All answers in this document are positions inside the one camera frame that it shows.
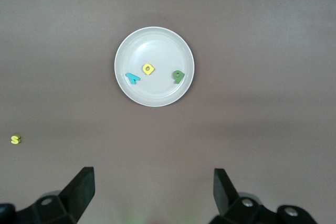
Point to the yellow foam letter d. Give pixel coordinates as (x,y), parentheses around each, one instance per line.
(144,68)

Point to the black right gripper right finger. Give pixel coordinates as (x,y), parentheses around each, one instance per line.
(231,208)

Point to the green foam letter g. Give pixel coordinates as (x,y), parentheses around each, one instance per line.
(178,80)

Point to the brown table cover sheet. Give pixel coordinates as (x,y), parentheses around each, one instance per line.
(236,11)

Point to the yellow foam letter s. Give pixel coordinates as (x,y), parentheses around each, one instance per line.
(15,140)

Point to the teal foam letter y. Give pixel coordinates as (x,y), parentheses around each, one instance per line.
(134,79)

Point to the beige round plate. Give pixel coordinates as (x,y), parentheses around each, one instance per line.
(157,51)

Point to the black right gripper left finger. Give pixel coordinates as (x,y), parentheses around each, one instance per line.
(71,203)

